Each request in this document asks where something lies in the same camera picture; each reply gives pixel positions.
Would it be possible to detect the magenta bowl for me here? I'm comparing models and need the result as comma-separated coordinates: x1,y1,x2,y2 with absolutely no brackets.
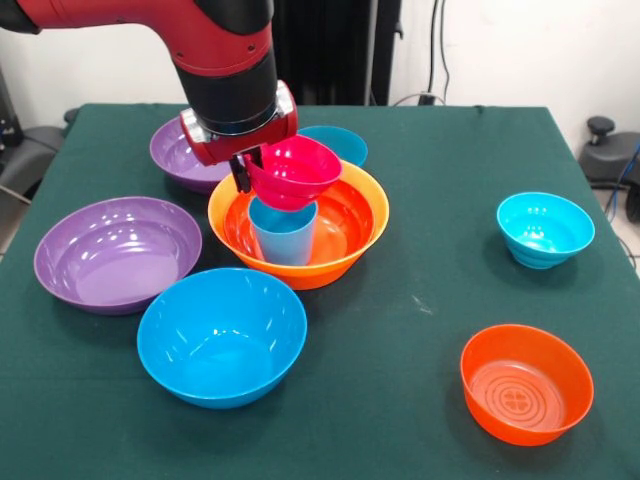
243,134,344,212

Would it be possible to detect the blue cable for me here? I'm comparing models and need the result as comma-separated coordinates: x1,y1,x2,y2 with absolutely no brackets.
604,144,640,221

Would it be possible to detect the black wall cable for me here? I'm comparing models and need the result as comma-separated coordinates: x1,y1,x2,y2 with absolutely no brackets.
392,0,451,107

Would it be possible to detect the cyan ribbed bowl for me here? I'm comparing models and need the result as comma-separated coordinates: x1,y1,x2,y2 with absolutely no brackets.
496,191,596,271

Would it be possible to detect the blue bowl with ring pattern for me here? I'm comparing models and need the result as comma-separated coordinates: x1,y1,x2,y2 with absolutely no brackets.
298,125,369,168

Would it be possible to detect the dark grey pedestal foot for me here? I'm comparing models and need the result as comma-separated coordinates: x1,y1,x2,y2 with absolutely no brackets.
578,115,640,185
0,107,81,201

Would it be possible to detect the glossy red bowl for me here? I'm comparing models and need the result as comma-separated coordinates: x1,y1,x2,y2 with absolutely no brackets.
223,171,377,268

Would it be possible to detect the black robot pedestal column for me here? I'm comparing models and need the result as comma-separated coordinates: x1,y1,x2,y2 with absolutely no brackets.
272,0,404,106

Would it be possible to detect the blue cup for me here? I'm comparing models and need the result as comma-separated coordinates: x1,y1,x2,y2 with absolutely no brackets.
248,197,319,266

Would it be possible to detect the dark green tablecloth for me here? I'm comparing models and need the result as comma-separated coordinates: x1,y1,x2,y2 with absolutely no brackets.
0,102,640,480

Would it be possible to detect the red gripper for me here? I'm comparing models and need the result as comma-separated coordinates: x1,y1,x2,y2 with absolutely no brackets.
179,79,300,194

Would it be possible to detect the orange bowl with ring pattern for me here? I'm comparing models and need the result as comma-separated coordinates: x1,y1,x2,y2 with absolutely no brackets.
459,323,595,447

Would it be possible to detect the large blue bowl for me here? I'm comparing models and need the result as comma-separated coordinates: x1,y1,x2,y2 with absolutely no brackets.
136,267,309,410

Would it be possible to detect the large orange bowl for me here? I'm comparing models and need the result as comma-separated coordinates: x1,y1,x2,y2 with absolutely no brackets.
207,152,391,291

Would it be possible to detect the purple bowl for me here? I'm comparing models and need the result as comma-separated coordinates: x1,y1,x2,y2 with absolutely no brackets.
149,117,234,195
33,196,204,316

